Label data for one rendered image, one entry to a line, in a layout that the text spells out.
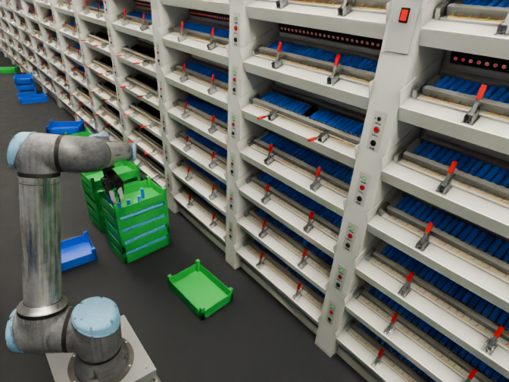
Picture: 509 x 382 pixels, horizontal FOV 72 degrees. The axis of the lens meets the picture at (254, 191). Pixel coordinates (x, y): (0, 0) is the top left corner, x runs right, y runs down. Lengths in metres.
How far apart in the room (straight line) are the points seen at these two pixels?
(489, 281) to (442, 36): 0.66
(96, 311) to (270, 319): 0.85
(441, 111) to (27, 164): 1.18
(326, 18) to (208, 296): 1.39
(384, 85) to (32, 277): 1.22
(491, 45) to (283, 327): 1.39
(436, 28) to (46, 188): 1.17
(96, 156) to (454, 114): 1.04
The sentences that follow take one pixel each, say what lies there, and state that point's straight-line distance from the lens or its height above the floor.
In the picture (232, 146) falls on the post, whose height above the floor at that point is 0.75.
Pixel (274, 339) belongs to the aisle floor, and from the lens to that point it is 1.77.
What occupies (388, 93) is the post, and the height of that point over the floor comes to 1.17.
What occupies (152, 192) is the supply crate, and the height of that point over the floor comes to 0.32.
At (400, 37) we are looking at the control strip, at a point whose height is 1.32.
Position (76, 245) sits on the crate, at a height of 0.00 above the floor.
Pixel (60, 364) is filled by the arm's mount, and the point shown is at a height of 0.17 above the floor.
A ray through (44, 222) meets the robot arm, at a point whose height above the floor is 0.75.
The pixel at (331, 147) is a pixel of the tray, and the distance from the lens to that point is 1.24.
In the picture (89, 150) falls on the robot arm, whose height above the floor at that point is 0.95.
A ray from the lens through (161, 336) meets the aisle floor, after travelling 1.79.
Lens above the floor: 1.41
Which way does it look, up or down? 31 degrees down
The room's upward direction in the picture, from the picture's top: 4 degrees clockwise
